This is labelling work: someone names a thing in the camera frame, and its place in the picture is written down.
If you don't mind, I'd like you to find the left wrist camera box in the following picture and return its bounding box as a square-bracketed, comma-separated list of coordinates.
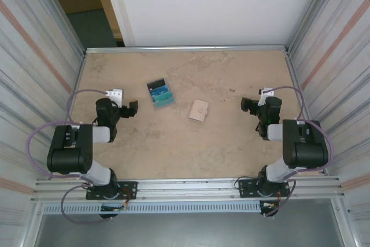
[104, 88, 124, 106]

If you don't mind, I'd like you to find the clear acrylic card organizer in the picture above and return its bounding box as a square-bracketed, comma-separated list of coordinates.
[146, 77, 176, 112]

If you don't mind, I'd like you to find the aluminium side rail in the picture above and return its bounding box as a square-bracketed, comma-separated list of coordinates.
[284, 50, 329, 176]
[51, 51, 87, 180]

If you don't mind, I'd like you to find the small circuit board with wires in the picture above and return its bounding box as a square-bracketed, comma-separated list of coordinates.
[260, 200, 279, 210]
[100, 202, 130, 212]

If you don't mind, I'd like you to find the beige card holder wallet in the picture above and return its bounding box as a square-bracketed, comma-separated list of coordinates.
[187, 99, 209, 122]

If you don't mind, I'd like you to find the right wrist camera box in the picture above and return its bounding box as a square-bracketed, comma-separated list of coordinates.
[258, 87, 274, 106]

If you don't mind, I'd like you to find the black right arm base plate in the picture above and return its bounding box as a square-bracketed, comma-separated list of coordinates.
[237, 178, 291, 198]

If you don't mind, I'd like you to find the black credit card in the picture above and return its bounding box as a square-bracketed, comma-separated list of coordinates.
[146, 77, 168, 91]

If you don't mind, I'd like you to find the aluminium table edge rail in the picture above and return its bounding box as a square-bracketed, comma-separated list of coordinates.
[84, 45, 290, 54]

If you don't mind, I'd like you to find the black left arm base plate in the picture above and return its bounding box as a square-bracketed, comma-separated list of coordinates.
[86, 181, 139, 201]

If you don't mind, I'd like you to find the grey slotted cable duct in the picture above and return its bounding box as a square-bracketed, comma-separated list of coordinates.
[42, 202, 262, 215]

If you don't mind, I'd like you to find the blue VIP card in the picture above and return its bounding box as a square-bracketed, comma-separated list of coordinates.
[149, 87, 172, 99]

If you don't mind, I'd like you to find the aluminium mounting rail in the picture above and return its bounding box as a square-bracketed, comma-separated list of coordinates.
[30, 175, 346, 203]

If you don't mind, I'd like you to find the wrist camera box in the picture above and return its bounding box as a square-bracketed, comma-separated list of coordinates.
[258, 87, 274, 106]
[104, 88, 124, 106]

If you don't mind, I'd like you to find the teal VIP card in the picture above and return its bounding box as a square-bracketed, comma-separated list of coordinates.
[153, 96, 175, 108]

